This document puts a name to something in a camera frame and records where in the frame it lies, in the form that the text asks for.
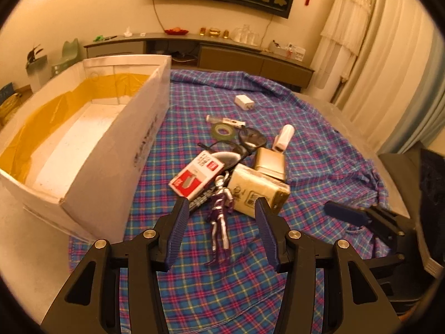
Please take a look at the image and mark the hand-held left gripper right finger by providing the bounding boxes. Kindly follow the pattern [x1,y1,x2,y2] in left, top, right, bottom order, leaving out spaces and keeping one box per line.
[254,198,400,334]

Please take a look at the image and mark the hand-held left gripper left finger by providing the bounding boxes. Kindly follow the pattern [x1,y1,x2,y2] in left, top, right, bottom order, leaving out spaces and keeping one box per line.
[41,198,191,334]

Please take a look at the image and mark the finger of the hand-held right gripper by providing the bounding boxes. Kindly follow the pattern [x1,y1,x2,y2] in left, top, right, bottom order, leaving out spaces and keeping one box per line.
[324,200,371,227]

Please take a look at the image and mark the silver purple toy figure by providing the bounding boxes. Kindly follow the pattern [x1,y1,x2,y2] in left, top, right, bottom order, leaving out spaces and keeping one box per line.
[205,176,233,268]

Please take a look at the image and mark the pale yellow tissue packet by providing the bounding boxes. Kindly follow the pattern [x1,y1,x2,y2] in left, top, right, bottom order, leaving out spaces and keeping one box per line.
[229,164,291,218]

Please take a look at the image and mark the red white cardboard box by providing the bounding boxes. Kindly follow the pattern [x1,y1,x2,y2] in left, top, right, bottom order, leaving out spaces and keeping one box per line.
[169,151,225,200]

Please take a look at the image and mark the gold tin box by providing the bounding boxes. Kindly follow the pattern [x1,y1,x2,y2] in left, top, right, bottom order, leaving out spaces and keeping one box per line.
[255,147,286,181]

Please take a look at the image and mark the black oval case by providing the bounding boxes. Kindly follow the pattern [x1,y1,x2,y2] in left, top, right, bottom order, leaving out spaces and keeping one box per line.
[209,150,244,173]

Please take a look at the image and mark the white foam box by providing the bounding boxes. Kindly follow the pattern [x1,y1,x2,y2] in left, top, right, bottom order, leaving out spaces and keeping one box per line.
[0,55,172,244]

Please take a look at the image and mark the black eyeglasses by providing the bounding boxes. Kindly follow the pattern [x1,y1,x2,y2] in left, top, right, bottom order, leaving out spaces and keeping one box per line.
[198,127,268,157]

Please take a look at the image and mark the green tape roll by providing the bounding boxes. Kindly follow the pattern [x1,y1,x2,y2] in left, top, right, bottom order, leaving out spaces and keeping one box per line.
[209,123,237,139]

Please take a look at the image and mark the white charger plug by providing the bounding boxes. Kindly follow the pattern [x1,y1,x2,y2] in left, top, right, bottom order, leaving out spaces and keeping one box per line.
[234,95,254,111]

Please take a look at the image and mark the plaid cloth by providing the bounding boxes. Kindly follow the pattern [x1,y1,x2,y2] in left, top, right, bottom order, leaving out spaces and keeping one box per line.
[68,70,397,334]

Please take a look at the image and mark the dark cloth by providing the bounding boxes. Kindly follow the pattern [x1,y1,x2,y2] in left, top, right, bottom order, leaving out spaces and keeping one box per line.
[419,148,445,279]

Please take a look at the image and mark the beige curtain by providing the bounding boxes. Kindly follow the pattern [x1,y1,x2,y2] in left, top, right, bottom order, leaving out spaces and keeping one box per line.
[334,0,445,154]

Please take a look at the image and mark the white storage box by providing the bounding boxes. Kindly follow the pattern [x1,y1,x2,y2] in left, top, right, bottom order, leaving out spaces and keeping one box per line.
[269,40,306,61]

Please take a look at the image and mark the grey tv cabinet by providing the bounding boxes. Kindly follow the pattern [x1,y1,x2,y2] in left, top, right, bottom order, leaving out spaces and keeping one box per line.
[83,33,315,93]

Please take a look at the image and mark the lace covered air conditioner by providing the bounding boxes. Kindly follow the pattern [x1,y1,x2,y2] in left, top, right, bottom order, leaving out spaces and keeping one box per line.
[315,0,372,103]

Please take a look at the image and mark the clear glass cups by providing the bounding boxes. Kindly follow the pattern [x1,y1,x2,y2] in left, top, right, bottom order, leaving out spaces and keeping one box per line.
[231,24,261,45]

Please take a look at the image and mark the amber glass set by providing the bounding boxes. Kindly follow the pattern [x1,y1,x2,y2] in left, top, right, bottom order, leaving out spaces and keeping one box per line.
[200,26,230,39]

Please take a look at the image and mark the yellow mesh bag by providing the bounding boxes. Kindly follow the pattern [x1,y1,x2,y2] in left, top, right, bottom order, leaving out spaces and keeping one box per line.
[0,94,33,126]

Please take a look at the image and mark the green child chair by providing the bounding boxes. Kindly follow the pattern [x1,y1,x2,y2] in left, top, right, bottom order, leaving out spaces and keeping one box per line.
[51,39,80,77]

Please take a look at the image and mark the blue plastic basket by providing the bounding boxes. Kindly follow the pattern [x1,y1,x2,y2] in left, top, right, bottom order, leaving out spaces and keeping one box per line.
[0,83,16,103]

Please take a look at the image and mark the wall cable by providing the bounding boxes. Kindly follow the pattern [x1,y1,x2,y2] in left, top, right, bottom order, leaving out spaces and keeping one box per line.
[153,0,165,32]

